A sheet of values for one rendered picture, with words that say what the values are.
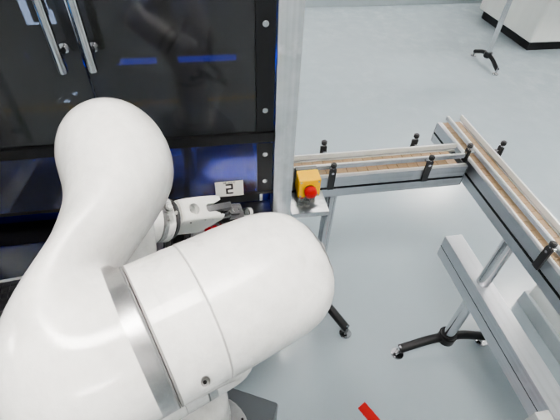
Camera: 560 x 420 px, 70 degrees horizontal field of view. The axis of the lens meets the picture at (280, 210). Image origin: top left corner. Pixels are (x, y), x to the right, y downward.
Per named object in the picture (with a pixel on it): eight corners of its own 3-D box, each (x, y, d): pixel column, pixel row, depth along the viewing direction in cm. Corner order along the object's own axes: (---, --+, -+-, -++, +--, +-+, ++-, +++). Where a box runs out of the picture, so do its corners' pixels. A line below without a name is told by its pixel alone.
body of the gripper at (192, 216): (171, 189, 71) (221, 188, 79) (144, 210, 78) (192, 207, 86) (182, 229, 70) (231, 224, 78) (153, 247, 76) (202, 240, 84)
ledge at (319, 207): (284, 191, 146) (284, 187, 144) (319, 187, 147) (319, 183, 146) (291, 218, 136) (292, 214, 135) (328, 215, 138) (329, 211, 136)
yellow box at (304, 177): (293, 183, 134) (294, 167, 129) (314, 182, 135) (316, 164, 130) (297, 198, 128) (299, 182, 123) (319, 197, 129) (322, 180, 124)
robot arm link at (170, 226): (158, 188, 70) (173, 188, 72) (136, 207, 76) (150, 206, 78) (171, 233, 68) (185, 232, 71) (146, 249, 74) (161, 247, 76)
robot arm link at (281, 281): (140, 354, 67) (227, 310, 73) (169, 425, 63) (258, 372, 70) (71, 242, 23) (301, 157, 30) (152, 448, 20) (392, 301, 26)
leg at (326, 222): (302, 291, 208) (317, 178, 154) (320, 289, 210) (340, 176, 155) (307, 306, 202) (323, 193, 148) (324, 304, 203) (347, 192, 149)
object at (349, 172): (284, 203, 144) (286, 169, 132) (277, 176, 154) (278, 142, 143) (462, 187, 153) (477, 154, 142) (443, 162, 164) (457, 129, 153)
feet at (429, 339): (387, 347, 196) (394, 332, 186) (482, 332, 203) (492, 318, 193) (393, 362, 190) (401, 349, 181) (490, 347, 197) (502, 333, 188)
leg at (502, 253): (431, 332, 194) (497, 224, 140) (448, 330, 195) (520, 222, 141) (439, 350, 188) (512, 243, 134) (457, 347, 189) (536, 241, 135)
